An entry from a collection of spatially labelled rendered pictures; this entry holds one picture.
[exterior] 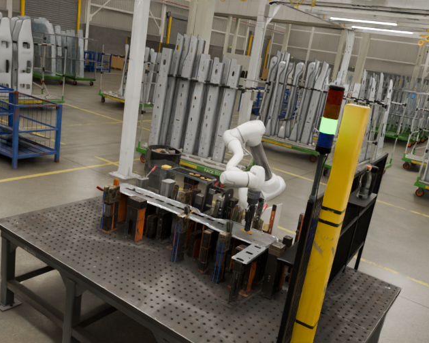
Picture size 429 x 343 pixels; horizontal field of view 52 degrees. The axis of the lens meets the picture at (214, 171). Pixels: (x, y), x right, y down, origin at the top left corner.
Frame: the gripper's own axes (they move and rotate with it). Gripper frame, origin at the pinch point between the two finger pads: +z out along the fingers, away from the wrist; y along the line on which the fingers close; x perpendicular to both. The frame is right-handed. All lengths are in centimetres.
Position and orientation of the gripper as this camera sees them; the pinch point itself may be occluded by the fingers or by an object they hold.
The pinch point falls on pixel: (248, 225)
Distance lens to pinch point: 299.1
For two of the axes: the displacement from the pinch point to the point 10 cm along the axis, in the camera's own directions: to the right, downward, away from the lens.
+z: -1.5, 9.5, 2.7
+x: 8.5, 2.6, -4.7
